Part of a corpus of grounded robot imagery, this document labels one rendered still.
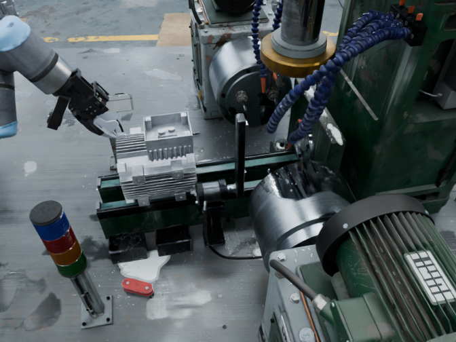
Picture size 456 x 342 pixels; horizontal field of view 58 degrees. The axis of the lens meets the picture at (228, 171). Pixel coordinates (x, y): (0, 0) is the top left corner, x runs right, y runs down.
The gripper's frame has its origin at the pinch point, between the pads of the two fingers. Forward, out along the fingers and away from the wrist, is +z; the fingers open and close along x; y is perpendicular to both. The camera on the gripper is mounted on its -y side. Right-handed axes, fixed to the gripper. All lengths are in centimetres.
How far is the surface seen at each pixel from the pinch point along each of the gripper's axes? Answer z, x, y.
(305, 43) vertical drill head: 0, -10, 56
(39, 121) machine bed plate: 8, 50, -44
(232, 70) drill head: 14.0, 16.8, 35.2
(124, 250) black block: 19.3, -22.4, -12.2
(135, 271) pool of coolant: 25.2, -25.8, -13.4
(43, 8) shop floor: 49, 349, -133
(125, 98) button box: 2.9, 18.4, 3.0
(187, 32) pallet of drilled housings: 103, 239, -9
